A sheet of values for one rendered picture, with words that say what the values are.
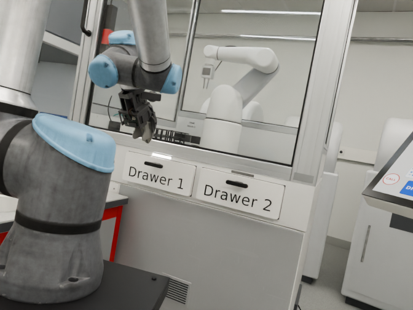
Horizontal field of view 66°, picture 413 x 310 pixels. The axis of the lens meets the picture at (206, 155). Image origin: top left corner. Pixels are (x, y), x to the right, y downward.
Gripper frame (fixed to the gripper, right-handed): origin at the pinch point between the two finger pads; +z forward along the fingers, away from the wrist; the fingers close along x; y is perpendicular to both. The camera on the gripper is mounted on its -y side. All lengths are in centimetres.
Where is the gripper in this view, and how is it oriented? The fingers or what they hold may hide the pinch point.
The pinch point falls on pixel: (148, 138)
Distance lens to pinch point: 110.2
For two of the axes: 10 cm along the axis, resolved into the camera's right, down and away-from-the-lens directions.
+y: -4.0, 5.6, -7.2
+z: 0.7, 8.1, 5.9
